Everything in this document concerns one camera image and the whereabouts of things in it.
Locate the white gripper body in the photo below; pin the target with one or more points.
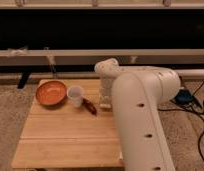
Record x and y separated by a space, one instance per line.
106 85

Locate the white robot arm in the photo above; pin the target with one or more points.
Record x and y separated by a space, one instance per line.
133 93

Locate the white ceramic cup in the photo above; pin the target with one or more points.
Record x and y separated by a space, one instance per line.
75 95

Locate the red chili pepper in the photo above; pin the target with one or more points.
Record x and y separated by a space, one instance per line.
89 106

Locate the orange bowl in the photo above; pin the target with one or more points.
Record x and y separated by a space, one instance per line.
51 93

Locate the blue power adapter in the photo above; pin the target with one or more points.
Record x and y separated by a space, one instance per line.
184 97

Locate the wooden rail bench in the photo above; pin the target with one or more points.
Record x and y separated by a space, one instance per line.
84 57

